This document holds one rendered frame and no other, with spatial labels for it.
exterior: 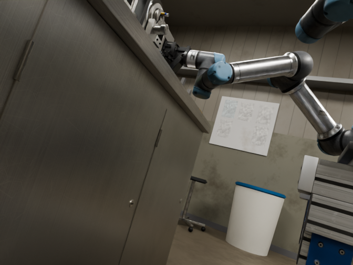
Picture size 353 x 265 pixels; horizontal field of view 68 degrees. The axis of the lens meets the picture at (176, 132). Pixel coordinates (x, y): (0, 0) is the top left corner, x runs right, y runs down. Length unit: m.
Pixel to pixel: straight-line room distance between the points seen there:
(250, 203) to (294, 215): 0.87
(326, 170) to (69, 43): 0.63
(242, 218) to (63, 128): 3.03
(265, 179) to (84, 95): 3.70
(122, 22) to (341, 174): 0.60
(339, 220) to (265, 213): 2.63
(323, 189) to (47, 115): 0.62
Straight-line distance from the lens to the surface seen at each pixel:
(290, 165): 4.05
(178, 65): 1.15
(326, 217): 0.74
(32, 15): 0.42
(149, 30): 1.15
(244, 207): 3.36
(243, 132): 4.21
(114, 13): 0.50
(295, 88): 1.27
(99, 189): 0.61
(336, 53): 4.63
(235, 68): 0.99
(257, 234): 3.38
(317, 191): 0.74
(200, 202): 4.26
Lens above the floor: 0.64
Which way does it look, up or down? 8 degrees up
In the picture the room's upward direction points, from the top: 17 degrees clockwise
